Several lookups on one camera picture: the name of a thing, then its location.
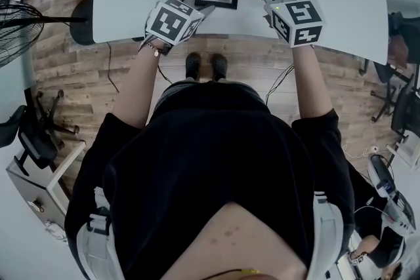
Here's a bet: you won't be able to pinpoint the person's dark shorts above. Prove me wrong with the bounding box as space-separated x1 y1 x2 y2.
154 79 272 124

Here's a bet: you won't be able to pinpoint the black mesh office chair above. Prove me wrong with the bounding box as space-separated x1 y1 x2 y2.
360 11 420 76

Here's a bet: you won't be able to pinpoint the person's right forearm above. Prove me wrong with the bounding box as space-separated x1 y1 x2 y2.
290 44 334 119

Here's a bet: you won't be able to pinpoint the black cord necklace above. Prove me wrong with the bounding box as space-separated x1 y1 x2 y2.
203 268 263 280

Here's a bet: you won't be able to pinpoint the brown bag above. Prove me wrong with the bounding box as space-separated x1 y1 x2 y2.
388 34 410 68

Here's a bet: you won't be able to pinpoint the white harness strap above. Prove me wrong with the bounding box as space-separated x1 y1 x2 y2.
80 186 116 280
310 191 345 280

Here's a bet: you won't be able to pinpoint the black fan cable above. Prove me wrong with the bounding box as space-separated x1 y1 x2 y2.
106 41 120 94

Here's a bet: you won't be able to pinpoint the person's left black shoe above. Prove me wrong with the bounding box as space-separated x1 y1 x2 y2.
185 53 201 79

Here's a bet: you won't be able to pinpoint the black standing fan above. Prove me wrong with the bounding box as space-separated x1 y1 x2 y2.
0 0 98 68

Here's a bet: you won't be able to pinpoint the person's right black shoe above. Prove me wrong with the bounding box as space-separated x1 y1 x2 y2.
210 53 228 79

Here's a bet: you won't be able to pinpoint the white desk with drawer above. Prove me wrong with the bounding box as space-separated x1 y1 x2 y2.
0 140 87 280

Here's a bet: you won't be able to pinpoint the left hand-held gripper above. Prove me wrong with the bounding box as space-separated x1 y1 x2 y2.
144 0 217 47

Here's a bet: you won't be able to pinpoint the person's black shoe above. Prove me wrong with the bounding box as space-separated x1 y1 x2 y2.
185 53 201 79
210 53 228 79

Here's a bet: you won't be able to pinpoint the person's left forearm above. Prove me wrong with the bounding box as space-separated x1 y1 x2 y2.
111 39 165 129

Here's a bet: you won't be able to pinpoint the beaded wrist bracelet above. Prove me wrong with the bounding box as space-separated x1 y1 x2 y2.
139 35 172 57

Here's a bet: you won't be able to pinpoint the person's chest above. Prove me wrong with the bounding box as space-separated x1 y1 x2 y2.
193 201 311 280

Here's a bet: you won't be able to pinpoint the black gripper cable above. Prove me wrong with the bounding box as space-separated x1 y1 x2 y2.
265 64 296 106
157 64 175 85

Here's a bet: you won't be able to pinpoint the plain white desk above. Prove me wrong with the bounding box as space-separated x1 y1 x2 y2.
0 45 36 124

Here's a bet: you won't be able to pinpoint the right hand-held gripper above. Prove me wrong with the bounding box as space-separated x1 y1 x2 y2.
250 0 328 49

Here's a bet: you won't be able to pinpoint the gray hand-held device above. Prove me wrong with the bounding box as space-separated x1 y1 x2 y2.
367 153 414 237

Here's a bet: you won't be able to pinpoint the white crumpled cloth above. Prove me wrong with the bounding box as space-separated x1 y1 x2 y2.
44 221 68 240

